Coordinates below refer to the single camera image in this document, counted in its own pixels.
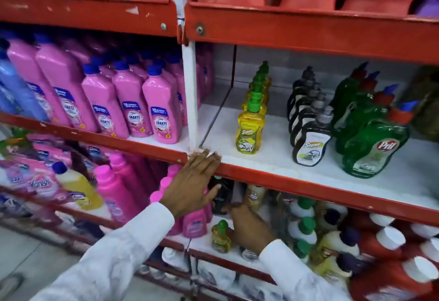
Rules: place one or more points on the person's left hand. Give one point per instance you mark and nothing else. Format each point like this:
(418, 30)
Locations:
(187, 191)

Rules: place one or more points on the person's right hand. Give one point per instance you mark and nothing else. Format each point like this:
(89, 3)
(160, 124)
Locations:
(250, 230)

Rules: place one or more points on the person's right fingers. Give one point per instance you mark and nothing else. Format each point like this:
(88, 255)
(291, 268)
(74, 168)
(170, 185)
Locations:
(233, 208)

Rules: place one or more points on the person's left thumb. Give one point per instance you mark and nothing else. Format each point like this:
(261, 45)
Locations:
(212, 193)

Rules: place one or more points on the person's left little finger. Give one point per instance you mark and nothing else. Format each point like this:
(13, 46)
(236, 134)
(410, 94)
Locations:
(186, 164)

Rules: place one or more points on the person's left middle finger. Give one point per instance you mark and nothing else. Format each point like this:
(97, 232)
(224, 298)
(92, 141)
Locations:
(202, 165)

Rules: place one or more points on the person's left forearm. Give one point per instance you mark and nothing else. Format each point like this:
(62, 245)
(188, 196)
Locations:
(113, 259)

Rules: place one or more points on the person's right forearm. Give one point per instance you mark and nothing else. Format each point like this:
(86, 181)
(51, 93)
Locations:
(295, 275)

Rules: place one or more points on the small black bottle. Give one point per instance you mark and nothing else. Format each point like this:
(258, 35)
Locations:
(223, 196)

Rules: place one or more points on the tan bottle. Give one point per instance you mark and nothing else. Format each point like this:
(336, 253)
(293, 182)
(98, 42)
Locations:
(254, 196)

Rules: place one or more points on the small yellow bottle green cap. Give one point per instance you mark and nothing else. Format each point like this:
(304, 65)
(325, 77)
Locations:
(220, 241)

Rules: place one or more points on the row of yellow dishwash bottles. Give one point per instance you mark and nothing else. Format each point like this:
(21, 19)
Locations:
(250, 129)

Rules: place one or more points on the row of pink detergent bottles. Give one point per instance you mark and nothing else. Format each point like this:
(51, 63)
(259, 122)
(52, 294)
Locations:
(163, 108)

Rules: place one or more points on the white bottle green cap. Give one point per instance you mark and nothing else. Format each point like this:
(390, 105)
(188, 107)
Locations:
(303, 250)
(301, 208)
(303, 230)

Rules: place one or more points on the white plastic container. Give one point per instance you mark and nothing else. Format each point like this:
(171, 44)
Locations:
(216, 275)
(175, 259)

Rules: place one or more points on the group of magenta cleaner bottles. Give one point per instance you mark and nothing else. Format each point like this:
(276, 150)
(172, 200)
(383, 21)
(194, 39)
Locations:
(116, 194)

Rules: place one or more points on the cream bottle dark blue cap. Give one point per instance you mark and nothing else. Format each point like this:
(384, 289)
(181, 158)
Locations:
(331, 216)
(338, 244)
(338, 270)

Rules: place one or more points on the black dishwash bottle grey cap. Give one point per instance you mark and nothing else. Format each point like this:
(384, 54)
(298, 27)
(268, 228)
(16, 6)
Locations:
(307, 70)
(303, 113)
(297, 100)
(312, 142)
(295, 89)

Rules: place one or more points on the yellow bottle blue cap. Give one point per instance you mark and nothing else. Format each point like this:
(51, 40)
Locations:
(79, 187)

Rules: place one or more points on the pile of pink stain-remover pouches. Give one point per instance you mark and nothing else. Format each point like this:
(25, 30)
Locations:
(37, 182)

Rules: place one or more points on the green dishwash bottle red cap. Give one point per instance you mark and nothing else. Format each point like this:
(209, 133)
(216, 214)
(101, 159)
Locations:
(373, 149)
(367, 86)
(343, 88)
(360, 118)

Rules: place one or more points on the group of red white-capped bottles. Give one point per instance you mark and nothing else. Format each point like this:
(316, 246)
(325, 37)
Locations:
(394, 259)

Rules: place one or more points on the red and white shelving rack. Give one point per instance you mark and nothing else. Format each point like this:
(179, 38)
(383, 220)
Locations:
(308, 29)

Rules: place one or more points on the light blue detergent bottle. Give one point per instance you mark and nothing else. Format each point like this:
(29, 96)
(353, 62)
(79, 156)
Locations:
(5, 101)
(20, 94)

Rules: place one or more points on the grey shoe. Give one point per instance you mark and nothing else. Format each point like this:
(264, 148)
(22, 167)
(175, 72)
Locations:
(11, 285)

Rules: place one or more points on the dark olive bottle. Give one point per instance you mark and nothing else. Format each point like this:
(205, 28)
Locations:
(425, 105)

